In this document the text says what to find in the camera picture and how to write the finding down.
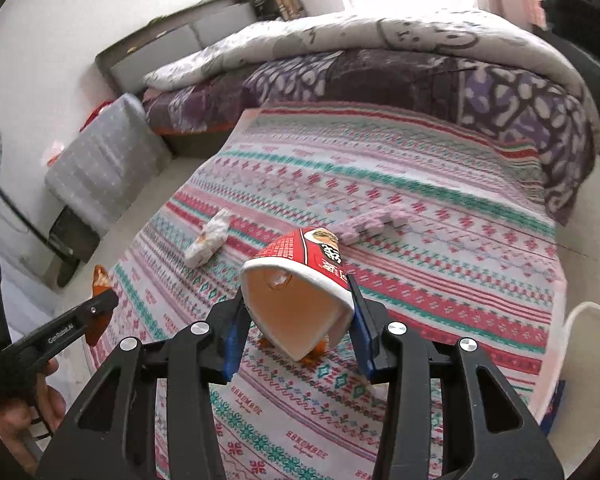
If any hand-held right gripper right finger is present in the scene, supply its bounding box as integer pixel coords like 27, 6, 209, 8
347, 280, 563, 480

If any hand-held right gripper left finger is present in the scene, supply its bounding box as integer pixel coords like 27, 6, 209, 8
35, 294, 252, 480

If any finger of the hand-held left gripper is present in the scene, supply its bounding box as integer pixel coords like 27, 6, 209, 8
0, 290, 120, 378

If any orange plastic wrapper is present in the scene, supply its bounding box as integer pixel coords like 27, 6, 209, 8
91, 265, 115, 347

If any red instant noodle cup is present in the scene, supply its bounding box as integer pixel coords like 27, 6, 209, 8
240, 227, 356, 363

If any white plastic bin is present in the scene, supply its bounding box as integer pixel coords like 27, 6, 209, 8
562, 301, 600, 411

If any person's left hand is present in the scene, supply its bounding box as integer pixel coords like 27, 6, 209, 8
0, 360, 67, 466

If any striped patterned cloth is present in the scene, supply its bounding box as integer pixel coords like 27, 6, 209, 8
87, 102, 566, 480

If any black object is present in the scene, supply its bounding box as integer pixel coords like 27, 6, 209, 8
49, 207, 100, 288

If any white crumpled wrapper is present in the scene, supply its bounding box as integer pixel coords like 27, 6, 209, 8
184, 210, 233, 267

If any pink foam strip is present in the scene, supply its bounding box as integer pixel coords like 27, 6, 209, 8
332, 210, 412, 246

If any grey padded stool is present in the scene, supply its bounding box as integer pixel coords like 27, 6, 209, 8
44, 92, 173, 263

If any pink patterned sheet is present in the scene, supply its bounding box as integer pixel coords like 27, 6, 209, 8
522, 280, 570, 416

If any bed with patterned quilt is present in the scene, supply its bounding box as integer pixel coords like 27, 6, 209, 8
144, 50, 600, 226

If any grey padded headboard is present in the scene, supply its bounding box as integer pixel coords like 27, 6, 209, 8
95, 0, 281, 96

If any white cartoon duvet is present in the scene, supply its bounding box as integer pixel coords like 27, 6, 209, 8
145, 7, 588, 106

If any black storage bench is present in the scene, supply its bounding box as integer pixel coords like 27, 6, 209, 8
532, 25, 600, 111

